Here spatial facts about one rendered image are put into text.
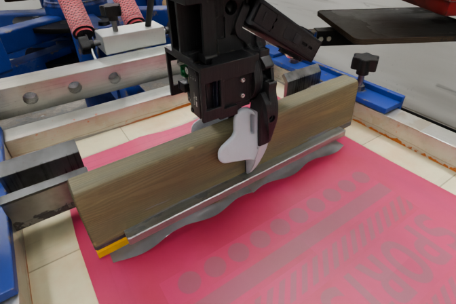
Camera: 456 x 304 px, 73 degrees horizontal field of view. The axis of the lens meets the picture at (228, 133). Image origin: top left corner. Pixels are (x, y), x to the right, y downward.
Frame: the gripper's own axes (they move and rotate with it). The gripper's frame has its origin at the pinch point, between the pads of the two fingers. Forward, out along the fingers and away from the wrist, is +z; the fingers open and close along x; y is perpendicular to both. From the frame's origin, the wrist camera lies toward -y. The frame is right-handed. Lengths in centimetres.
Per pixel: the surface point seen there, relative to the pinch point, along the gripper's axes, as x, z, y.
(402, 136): 6.6, 3.9, -25.5
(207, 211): 1.7, 5.0, 6.4
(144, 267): 4.2, 5.4, 15.4
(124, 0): -57, -9, -5
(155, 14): -78, 0, -21
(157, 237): 1.7, 5.1, 12.8
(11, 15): -101, -1, 19
